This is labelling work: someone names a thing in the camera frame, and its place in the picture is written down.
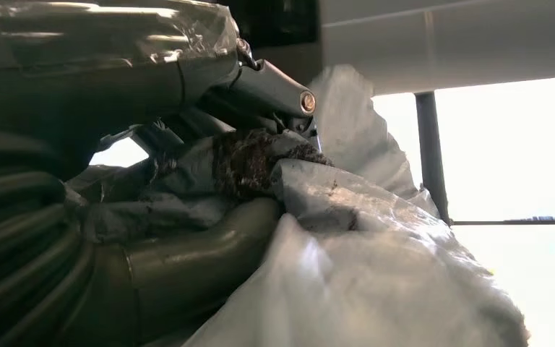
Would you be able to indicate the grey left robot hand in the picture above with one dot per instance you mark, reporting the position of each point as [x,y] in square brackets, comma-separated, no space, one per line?
[76,86]

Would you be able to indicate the white parcel bag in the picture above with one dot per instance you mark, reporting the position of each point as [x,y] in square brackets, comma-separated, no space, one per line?
[363,268]

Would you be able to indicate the black inbound scanner machine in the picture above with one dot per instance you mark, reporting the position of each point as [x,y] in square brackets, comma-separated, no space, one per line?
[277,19]

